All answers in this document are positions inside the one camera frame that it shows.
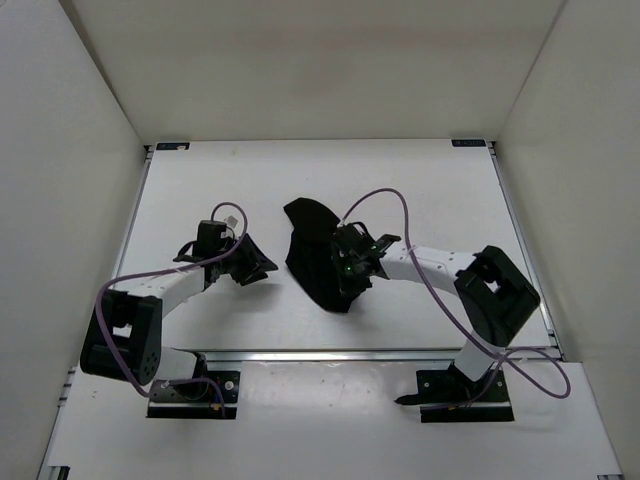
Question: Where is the blue corner label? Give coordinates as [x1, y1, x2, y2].
[451, 139, 486, 148]
[155, 142, 191, 151]

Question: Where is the black skirt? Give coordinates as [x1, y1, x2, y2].
[283, 197, 372, 313]

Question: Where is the aluminium left side rail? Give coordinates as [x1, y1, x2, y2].
[92, 144, 154, 351]

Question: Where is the left blue corner label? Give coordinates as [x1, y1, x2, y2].
[155, 142, 191, 151]

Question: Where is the right blue corner label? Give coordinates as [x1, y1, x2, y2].
[451, 139, 486, 148]

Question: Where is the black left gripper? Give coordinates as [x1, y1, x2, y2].
[218, 232, 279, 286]

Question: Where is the aluminium rail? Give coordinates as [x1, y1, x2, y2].
[92, 144, 154, 351]
[488, 141, 565, 361]
[161, 347, 460, 363]

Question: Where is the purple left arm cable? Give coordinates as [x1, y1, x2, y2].
[93, 201, 250, 400]

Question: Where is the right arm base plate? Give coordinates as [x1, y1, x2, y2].
[394, 365, 515, 423]

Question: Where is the aluminium right side rail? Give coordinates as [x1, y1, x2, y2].
[488, 141, 565, 361]

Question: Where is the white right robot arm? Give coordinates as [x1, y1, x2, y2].
[331, 223, 540, 401]

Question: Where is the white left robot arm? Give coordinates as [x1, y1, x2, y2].
[80, 220, 278, 386]

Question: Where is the aluminium front rail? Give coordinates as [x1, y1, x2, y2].
[161, 347, 460, 363]

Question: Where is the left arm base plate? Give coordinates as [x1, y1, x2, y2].
[146, 358, 241, 421]

